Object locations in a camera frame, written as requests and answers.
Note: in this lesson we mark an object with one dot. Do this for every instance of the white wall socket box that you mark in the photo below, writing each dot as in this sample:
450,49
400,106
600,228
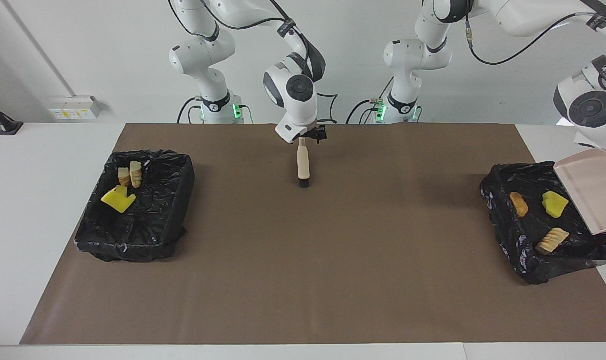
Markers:
75,107

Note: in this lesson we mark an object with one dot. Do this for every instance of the brown bread roll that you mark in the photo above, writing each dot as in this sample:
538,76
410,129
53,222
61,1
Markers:
519,205

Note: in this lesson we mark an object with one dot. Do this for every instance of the brown paper table mat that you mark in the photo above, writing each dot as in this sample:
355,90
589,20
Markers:
303,310

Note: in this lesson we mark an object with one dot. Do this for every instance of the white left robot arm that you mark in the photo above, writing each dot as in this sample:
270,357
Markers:
418,55

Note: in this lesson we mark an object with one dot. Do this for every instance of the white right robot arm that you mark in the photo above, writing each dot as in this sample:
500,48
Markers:
203,55

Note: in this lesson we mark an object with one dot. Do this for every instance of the striped croissant piece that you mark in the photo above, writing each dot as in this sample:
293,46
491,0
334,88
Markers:
552,241
124,176
135,174

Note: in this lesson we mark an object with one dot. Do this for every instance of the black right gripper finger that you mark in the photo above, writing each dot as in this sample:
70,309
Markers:
324,134

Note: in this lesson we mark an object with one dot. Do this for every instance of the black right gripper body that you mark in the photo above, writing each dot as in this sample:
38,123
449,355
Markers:
313,134

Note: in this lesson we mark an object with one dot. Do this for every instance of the small yellow sponge piece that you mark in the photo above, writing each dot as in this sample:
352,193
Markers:
121,190

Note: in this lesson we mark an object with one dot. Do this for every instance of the bin lined with black bag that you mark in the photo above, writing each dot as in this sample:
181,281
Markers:
503,225
148,220

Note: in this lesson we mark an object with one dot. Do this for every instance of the beige plastic dustpan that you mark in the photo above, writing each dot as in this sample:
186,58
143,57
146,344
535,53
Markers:
595,190

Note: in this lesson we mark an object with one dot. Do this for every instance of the notched yellow sponge piece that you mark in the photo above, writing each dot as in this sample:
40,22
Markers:
117,202

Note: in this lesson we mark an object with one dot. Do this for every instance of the beige hand brush black bristles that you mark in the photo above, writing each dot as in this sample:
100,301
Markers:
303,162

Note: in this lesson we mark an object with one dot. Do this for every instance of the grey wall conduit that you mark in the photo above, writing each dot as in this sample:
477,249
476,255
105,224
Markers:
39,47

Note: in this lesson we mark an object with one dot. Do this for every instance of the black camera stand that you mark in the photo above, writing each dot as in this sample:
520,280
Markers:
10,128

